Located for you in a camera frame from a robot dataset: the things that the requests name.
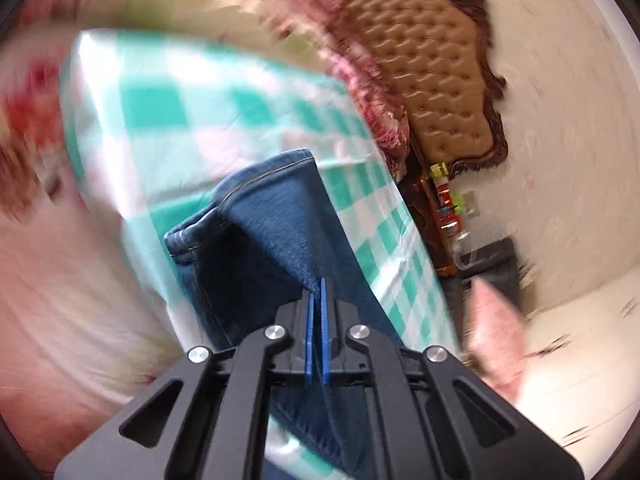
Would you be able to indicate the teal white checkered bedsheet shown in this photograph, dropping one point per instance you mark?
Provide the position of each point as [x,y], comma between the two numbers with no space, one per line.
[153,124]

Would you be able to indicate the blue denim pants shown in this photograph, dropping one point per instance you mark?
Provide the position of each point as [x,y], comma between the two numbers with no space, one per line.
[270,233]

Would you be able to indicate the pink upper pillow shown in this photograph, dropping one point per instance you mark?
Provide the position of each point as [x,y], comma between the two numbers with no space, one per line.
[495,339]

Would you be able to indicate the tufted tan leather headboard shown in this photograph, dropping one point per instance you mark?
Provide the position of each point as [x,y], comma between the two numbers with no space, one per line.
[436,52]

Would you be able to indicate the dark wooden nightstand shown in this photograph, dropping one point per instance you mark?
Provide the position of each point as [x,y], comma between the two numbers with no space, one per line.
[419,197]

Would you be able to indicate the red floral blanket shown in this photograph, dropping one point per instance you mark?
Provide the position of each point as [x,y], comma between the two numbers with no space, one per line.
[36,36]

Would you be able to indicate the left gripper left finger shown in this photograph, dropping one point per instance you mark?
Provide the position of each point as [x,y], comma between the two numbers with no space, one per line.
[207,416]

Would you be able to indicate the colourful items on nightstand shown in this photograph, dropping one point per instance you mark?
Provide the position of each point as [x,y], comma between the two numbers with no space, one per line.
[451,206]

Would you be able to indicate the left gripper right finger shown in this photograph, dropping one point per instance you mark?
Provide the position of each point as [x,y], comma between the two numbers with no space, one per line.
[430,416]

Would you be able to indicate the black leather chair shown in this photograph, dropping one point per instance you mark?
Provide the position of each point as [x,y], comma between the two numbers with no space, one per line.
[497,263]

